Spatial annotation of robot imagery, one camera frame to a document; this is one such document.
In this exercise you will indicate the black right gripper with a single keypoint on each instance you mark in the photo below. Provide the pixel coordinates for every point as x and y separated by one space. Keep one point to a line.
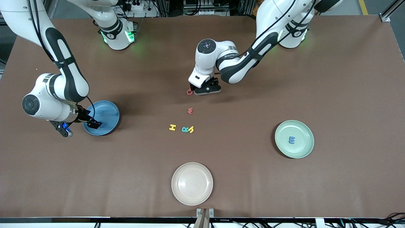
84 115

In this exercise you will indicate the yellow foam letter H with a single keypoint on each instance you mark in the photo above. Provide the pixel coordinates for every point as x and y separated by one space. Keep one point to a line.
172 127

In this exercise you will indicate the blue foam letter m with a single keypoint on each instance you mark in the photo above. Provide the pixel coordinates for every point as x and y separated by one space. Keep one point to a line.
291 140

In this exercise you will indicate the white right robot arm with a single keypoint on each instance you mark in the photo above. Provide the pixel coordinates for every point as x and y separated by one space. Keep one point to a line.
60 88

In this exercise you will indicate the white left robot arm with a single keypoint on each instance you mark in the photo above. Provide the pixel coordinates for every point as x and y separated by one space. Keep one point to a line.
234 66

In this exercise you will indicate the blue plate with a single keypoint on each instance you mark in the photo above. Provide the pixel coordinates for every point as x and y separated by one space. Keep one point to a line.
107 110

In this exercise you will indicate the beige plate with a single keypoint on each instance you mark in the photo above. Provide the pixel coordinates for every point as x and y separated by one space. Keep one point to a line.
192 183

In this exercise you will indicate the green plate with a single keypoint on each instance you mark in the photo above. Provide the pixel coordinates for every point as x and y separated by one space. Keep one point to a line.
300 148

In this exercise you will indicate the red foam letter w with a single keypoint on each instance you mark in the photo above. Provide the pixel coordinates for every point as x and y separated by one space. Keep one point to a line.
190 111

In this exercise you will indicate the teal foam letter R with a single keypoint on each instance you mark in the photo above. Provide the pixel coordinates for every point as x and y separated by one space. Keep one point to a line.
184 129

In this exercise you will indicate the black equipment rack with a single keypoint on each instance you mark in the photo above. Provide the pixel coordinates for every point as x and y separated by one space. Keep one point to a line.
205 8

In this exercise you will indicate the brown table cover sheet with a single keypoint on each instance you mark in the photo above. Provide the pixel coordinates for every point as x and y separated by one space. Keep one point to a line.
221 177

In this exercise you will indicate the black table edge strip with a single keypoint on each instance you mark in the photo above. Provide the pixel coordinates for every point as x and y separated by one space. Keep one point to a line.
95 219

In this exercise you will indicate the white power strip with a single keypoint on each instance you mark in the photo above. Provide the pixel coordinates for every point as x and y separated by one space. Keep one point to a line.
137 6

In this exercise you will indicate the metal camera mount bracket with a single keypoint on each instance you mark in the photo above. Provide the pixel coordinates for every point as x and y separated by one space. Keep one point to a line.
204 218

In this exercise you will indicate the aluminium frame profile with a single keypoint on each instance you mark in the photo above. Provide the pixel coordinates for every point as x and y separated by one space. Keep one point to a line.
385 18

